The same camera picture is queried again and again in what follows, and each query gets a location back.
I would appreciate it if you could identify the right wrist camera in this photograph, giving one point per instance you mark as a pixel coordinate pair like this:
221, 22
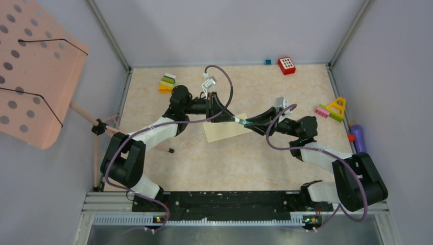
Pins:
281, 103

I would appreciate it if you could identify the stacked colourful toy blocks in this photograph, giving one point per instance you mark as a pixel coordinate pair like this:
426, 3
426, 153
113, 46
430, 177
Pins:
167, 83

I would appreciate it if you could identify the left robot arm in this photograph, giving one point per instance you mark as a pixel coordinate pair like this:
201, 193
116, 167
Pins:
123, 163

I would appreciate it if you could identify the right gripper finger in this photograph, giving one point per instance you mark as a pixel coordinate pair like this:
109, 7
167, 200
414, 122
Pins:
264, 118
257, 127

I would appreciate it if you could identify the red toy block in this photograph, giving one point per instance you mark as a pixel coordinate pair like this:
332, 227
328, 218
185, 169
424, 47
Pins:
286, 65

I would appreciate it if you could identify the pink small block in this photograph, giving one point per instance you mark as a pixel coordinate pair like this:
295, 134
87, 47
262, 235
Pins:
323, 112

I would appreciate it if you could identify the yellow green toy block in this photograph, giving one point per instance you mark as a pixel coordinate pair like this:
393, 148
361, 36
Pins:
337, 108

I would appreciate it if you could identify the glue stick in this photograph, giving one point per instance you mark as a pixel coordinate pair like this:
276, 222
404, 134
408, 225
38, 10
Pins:
241, 121

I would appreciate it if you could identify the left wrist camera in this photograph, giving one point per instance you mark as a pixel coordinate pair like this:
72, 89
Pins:
208, 83

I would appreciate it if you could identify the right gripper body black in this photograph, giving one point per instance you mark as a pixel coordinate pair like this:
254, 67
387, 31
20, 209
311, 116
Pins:
285, 126

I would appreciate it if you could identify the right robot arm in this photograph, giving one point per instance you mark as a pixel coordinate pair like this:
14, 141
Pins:
357, 182

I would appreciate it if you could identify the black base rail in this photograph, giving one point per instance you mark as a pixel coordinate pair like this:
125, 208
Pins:
215, 209

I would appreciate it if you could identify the yellow envelope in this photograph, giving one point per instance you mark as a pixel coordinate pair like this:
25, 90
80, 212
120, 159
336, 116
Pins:
223, 130

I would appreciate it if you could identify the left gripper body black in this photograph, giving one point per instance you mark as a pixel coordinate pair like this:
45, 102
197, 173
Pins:
211, 106

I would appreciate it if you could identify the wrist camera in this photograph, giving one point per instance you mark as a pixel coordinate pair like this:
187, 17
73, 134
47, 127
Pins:
281, 103
208, 83

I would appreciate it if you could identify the pink perforated music stand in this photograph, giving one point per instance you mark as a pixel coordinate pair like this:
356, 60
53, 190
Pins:
41, 63

